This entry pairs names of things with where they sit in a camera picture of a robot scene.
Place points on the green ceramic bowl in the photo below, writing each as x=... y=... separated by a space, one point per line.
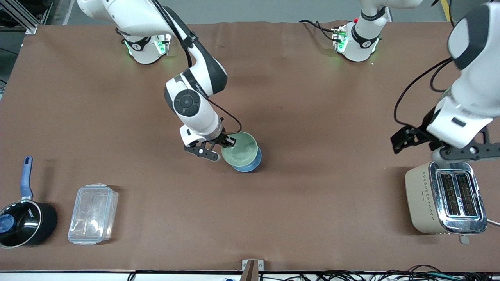
x=241 y=150

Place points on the blue ceramic bowl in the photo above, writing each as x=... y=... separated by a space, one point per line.
x=248 y=166

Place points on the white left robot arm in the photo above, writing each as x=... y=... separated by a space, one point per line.
x=474 y=86

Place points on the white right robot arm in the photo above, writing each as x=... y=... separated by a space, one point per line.
x=187 y=103

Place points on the brown table mat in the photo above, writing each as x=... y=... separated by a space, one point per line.
x=297 y=117

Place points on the beige chrome toaster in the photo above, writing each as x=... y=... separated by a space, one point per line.
x=445 y=197

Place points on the right base connector plate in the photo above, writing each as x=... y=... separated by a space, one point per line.
x=163 y=43

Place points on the base connector plate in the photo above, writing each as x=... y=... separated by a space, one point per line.
x=163 y=43
x=339 y=39

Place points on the left base connector plate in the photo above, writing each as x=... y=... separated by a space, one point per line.
x=339 y=39

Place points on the clear plastic food container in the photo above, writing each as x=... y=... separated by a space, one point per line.
x=93 y=214

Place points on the glass lid with blue knob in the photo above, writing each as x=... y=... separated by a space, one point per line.
x=17 y=224

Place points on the metal table edge bracket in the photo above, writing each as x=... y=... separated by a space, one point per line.
x=252 y=269

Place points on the aluminium frame profile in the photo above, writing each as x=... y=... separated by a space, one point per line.
x=23 y=17

